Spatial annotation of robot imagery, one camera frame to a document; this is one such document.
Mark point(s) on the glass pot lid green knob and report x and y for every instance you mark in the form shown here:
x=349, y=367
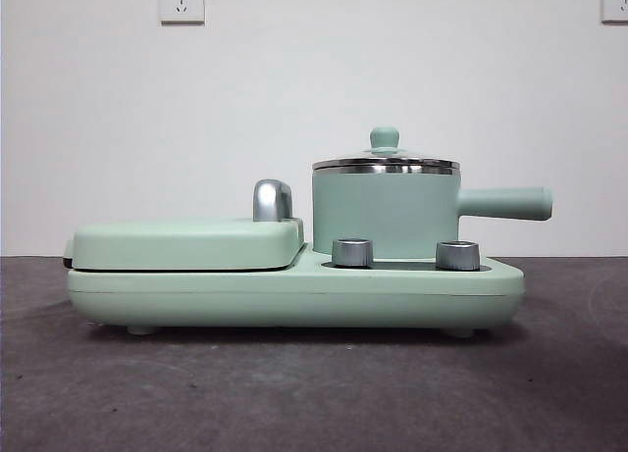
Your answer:
x=385, y=137

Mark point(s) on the silver control knob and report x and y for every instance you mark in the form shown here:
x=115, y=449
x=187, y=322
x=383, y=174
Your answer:
x=456, y=255
x=351, y=252

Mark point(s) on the mint green breakfast machine base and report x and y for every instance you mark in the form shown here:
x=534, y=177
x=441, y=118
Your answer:
x=245, y=295

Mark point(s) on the mint green hinged grill cover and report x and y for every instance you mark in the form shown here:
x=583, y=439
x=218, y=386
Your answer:
x=172, y=243

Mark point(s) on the white wall socket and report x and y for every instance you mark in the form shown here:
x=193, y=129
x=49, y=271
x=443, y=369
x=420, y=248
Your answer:
x=615, y=1
x=181, y=1

